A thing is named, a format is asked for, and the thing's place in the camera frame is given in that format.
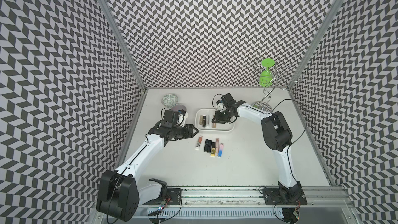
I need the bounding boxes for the pink blue gradient lipstick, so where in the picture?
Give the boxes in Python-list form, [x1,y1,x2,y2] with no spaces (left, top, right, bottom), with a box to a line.
[217,143,224,157]

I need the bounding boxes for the aluminium front rail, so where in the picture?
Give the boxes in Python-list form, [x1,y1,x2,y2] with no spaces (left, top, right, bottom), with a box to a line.
[129,186,362,224]

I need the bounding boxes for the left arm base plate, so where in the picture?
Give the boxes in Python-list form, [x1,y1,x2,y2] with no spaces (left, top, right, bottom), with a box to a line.
[143,188,182,206]

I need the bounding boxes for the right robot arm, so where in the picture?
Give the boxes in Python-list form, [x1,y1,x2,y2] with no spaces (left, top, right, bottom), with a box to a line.
[211,101,303,203]

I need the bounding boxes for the green plastic cup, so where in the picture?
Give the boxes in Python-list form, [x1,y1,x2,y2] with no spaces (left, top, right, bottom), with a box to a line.
[259,58,275,87]

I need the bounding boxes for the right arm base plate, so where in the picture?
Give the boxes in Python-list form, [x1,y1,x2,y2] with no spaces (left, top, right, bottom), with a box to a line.
[260,188,308,206]

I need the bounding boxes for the clear coral lipstick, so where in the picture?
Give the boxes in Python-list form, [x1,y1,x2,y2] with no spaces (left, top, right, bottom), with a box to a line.
[195,136,203,150]

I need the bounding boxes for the purple ceramic bowl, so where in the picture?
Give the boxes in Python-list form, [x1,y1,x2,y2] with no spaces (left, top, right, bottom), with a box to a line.
[171,104,187,112]

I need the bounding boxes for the green patterned bowl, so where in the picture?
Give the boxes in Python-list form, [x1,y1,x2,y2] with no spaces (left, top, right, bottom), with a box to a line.
[161,93,179,108]

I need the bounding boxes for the black lipstick gold band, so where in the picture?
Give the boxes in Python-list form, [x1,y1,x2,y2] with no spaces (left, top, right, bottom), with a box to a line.
[202,115,207,128]

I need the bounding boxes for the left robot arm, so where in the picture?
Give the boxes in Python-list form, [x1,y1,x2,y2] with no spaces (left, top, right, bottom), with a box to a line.
[96,121,199,222]

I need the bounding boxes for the pink lip gloss tube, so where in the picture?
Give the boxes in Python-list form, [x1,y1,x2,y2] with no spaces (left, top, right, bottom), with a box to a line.
[215,138,219,155]

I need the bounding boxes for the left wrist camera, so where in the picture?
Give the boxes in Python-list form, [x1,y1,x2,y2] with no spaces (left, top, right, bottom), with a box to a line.
[162,109,187,127]

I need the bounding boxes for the plain black lipstick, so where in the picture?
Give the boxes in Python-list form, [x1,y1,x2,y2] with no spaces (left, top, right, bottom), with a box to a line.
[207,140,212,153]

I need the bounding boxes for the chrome wire stand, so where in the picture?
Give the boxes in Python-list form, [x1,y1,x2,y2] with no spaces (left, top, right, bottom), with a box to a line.
[251,61,302,113]

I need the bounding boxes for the black and gold square lipstick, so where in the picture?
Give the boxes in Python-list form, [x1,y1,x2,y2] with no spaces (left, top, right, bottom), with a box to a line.
[210,142,216,157]

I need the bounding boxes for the black lipstick with text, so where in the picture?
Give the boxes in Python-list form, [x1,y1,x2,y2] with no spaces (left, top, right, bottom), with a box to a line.
[204,139,209,153]

